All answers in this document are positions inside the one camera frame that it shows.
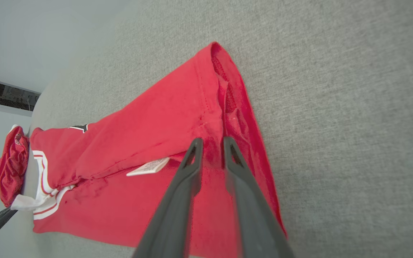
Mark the red garment with striped trim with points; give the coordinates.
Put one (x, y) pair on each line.
(149, 118)

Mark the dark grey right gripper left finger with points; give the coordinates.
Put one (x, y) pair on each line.
(174, 215)

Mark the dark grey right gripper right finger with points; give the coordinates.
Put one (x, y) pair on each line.
(256, 222)

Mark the dark glass doorway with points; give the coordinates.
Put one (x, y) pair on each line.
(5, 94)

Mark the red garment with ribbed hem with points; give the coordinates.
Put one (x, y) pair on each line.
(13, 168)

